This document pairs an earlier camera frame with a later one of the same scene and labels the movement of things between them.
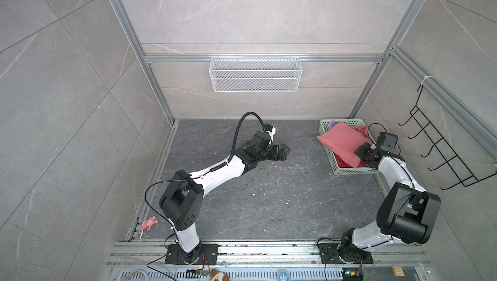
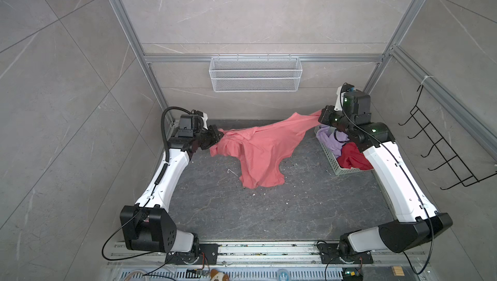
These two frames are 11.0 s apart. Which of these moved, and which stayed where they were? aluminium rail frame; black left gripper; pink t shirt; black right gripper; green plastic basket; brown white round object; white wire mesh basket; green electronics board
Moved: black right gripper; pink t shirt; black left gripper
Stayed: green electronics board; white wire mesh basket; green plastic basket; aluminium rail frame; brown white round object
